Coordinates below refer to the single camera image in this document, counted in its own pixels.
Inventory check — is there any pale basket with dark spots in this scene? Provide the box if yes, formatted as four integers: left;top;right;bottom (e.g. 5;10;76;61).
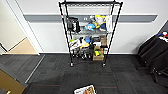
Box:
73;84;98;94

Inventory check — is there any yellow soft toy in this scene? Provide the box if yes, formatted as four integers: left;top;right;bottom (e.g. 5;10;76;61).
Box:
79;40;91;49

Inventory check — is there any blue round toy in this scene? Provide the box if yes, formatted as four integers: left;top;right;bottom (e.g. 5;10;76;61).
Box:
84;36;92;44

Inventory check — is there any black box with label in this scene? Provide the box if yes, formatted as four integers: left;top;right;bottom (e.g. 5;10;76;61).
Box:
91;37;101;48

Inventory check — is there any green and yellow box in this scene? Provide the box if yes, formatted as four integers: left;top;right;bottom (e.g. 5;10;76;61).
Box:
93;49;102;57

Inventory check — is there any large brown cardboard box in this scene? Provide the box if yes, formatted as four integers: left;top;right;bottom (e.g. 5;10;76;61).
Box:
92;50;105;62

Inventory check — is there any small brown cardboard box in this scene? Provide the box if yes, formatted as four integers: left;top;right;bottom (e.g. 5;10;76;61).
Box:
99;35;109;48

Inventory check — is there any blue plush toy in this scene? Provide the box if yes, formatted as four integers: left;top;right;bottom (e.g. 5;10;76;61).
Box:
84;22;96;32

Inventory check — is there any yellow and white plush toy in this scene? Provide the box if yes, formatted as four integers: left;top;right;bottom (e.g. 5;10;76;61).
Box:
93;14;107;31

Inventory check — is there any white flat package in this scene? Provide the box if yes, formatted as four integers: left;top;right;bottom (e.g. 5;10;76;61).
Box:
104;14;114;33

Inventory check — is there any black chair with garment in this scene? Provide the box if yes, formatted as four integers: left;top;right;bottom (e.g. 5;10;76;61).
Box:
136;30;168;85

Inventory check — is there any yellow wooden panel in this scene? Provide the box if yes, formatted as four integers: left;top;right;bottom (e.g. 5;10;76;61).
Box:
0;68;26;94

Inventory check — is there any black wire shelf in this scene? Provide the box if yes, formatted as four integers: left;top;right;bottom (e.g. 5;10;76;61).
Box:
58;0;124;68

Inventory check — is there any long grey wall band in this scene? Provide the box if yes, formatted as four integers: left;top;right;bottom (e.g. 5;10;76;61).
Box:
23;13;159;24

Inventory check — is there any white door frame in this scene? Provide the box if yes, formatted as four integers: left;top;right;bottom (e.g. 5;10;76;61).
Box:
5;0;45;56

